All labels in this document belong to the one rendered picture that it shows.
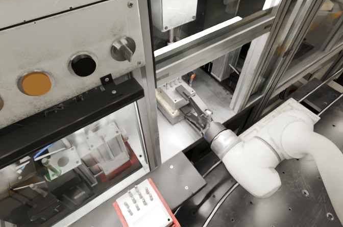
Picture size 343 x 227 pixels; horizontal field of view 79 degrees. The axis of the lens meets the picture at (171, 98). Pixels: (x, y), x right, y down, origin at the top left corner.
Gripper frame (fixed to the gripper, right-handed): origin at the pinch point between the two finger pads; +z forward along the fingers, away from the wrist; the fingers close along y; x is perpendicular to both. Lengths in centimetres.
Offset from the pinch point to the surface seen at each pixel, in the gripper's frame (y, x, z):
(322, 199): -31, -32, -57
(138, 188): 1.2, 29.8, -19.4
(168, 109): -2.6, 6.0, 0.1
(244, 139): -12.0, -14.2, -23.0
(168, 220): 1.4, 27.5, -30.3
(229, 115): -9.1, -15.5, -12.6
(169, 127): -9.3, 7.7, -3.0
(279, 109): -11.9, -37.5, -22.1
